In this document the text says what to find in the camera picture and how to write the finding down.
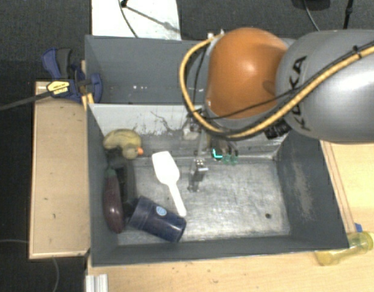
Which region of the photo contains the yellow toy duck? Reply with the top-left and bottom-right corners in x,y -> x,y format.
102,128 -> 145,161

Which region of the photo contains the black oblong object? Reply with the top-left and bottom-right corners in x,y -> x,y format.
107,148 -> 136,214

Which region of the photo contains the dark blue cup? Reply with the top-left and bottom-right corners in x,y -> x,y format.
126,195 -> 187,243

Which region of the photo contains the white plastic scoop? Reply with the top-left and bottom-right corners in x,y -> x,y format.
151,150 -> 188,218

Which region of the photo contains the purple toy eggplant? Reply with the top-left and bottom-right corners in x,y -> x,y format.
102,168 -> 125,234

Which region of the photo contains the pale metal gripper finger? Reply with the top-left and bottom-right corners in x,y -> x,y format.
194,159 -> 209,192
187,162 -> 196,192

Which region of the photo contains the pale wood board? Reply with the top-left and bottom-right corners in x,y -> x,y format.
29,81 -> 92,260

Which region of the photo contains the black cylinder on white bracket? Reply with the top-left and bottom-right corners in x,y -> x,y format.
263,120 -> 293,140

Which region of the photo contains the grey metal bin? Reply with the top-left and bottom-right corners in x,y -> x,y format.
84,34 -> 350,268

